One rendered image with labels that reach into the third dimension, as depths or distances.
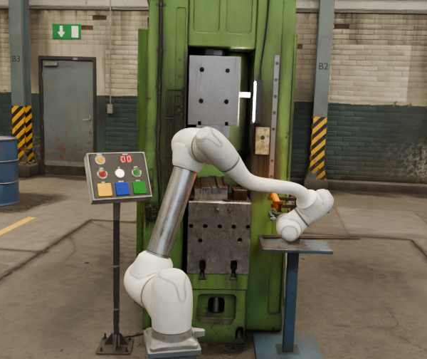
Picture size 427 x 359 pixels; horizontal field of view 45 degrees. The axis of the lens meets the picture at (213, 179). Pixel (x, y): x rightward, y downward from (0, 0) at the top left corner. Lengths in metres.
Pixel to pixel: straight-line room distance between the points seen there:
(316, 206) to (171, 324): 0.81
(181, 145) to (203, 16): 1.30
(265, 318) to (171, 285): 1.67
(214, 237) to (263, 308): 0.67
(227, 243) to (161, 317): 1.24
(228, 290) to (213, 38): 1.54
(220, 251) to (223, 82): 1.01
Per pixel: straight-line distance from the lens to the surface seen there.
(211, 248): 3.14
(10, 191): 7.44
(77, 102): 9.65
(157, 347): 2.01
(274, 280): 3.47
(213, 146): 1.98
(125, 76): 9.34
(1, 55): 10.25
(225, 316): 3.36
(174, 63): 3.21
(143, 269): 2.11
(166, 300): 1.96
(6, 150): 7.34
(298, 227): 2.29
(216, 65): 3.07
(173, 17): 3.23
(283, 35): 3.28
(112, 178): 2.94
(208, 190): 3.11
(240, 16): 3.26
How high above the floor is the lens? 1.54
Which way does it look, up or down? 9 degrees down
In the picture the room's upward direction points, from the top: 2 degrees clockwise
